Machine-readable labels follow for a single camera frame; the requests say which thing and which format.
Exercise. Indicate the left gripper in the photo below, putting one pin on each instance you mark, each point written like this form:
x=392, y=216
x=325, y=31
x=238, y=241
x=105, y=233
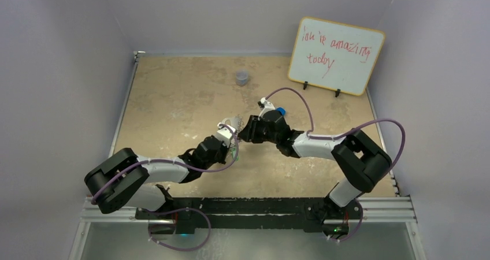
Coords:
x=225, y=150

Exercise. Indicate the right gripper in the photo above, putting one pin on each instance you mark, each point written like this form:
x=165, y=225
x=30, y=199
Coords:
x=249, y=133

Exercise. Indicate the green key tag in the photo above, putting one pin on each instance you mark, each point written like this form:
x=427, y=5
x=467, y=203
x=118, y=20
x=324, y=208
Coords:
x=235, y=155

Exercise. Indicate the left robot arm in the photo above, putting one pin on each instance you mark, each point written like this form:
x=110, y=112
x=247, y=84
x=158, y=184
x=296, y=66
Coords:
x=128, y=179

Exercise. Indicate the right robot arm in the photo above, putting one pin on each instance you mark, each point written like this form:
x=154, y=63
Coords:
x=361, y=160

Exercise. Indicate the blue grey whiteboard eraser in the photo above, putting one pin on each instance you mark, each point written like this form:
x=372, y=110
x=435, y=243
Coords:
x=281, y=111

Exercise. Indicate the small grey cup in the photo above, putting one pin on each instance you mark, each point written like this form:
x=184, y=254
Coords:
x=241, y=77

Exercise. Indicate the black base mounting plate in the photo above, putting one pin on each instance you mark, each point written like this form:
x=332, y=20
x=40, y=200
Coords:
x=311, y=215

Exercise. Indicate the whiteboard with red writing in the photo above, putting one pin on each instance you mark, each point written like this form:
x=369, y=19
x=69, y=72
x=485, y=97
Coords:
x=335, y=56

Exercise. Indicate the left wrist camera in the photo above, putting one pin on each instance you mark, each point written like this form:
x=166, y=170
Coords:
x=225, y=133

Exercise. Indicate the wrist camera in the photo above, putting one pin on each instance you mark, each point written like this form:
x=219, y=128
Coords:
x=225, y=133
x=265, y=106

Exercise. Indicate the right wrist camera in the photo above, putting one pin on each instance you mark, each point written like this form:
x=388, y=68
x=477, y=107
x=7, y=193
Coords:
x=265, y=106

